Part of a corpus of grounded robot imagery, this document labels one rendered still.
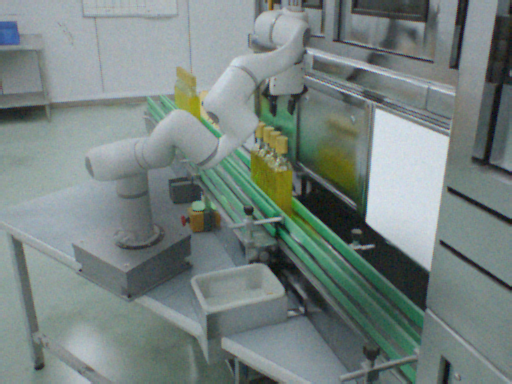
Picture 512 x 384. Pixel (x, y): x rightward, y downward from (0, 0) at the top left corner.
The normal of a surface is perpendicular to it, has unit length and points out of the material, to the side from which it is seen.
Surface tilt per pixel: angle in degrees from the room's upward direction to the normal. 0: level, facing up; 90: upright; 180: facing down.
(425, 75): 90
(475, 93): 90
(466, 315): 90
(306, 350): 0
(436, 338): 90
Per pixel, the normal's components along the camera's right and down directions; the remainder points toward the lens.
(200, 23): 0.36, 0.35
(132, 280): 0.79, 0.23
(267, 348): 0.00, -0.93
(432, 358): -0.94, 0.14
